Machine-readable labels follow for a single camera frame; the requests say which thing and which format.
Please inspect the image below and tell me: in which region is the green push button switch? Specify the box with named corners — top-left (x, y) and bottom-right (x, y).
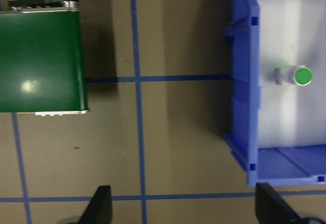
top-left (274, 65), bottom-right (314, 86)

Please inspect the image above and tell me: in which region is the white foam liner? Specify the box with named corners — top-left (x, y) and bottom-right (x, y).
top-left (254, 0), bottom-right (326, 150)

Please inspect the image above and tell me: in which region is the blue open-front storage bin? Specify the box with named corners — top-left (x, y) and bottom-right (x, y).
top-left (223, 0), bottom-right (326, 188)

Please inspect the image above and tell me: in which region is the green belt conveyor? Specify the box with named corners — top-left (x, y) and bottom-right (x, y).
top-left (0, 0), bottom-right (90, 117)

